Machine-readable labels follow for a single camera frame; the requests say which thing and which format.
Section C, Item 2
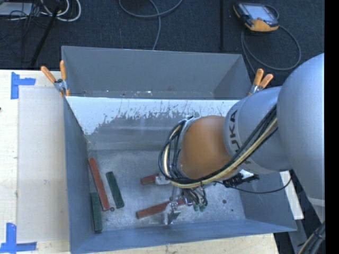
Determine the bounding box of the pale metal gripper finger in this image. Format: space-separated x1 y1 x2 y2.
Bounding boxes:
173 203 183 222
165 202 176 225

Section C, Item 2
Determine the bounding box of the red-brown flat block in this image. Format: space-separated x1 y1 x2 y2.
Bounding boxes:
135 199 186 220
140 173 161 185
87 157 111 212

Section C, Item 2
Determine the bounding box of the dark green flat block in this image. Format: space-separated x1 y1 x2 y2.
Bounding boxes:
90 192 103 234
105 171 125 210

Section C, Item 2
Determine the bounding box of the grey metal bin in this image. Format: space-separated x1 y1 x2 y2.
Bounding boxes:
61 46 298 254

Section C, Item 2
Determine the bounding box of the black cylinder on white bracket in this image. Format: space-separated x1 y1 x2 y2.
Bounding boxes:
223 171 260 189

